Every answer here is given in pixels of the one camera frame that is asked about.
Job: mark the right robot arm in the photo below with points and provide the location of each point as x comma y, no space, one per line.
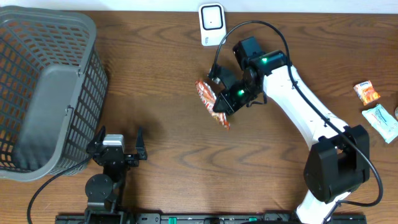
338,160

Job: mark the grey plastic mesh basket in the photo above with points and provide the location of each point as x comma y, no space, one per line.
53,87

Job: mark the light green wet wipes pack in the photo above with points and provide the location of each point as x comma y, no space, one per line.
384,123

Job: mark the orange white small packet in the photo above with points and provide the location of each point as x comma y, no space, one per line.
366,92

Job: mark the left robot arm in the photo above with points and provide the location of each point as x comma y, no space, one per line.
105,190

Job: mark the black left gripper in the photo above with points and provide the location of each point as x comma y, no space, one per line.
133,162

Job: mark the red brown candy bar wrapper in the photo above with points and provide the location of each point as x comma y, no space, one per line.
209,98

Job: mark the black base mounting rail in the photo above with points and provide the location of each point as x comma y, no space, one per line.
155,218

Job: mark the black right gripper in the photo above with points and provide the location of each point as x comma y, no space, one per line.
231,106

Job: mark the white barcode scanner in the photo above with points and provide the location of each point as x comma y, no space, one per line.
212,24

